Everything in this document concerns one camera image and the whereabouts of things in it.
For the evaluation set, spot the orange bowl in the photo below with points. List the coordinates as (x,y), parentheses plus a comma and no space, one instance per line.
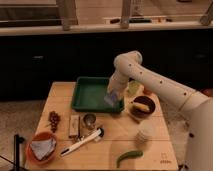
(38,137)

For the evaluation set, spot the grey cloth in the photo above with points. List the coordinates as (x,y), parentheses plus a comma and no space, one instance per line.
(43,148)

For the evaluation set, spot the orange fruit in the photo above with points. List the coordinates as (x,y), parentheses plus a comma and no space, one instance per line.
(147,91)

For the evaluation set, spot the white handled brush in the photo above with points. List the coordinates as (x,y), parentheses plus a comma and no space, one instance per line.
(94,136)

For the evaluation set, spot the blue sponge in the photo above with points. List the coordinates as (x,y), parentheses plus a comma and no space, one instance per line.
(111,98)

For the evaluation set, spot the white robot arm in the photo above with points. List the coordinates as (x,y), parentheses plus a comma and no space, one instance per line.
(196,107)

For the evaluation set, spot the black stand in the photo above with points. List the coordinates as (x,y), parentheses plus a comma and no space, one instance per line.
(18,140)

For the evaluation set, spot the small metal cup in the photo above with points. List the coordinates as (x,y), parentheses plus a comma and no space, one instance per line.
(89,120)

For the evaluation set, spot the green chili pepper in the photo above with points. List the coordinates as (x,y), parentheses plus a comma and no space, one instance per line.
(129,154)

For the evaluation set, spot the light green cup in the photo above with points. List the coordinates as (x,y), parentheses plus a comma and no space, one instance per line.
(133,87)

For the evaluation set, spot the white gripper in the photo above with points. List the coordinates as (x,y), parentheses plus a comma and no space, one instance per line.
(117,83)

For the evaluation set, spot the white ribbed cup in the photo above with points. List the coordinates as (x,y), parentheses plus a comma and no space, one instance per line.
(145,132)

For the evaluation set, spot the yellow banana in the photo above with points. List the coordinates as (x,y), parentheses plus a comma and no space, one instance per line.
(141,106)

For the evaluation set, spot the green plastic tray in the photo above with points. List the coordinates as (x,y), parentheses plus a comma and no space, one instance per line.
(89,93)

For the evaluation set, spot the dark brown bowl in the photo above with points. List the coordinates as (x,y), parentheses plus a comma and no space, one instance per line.
(137,112)

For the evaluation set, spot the wooden block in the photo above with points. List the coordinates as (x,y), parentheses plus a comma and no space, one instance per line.
(74,126)

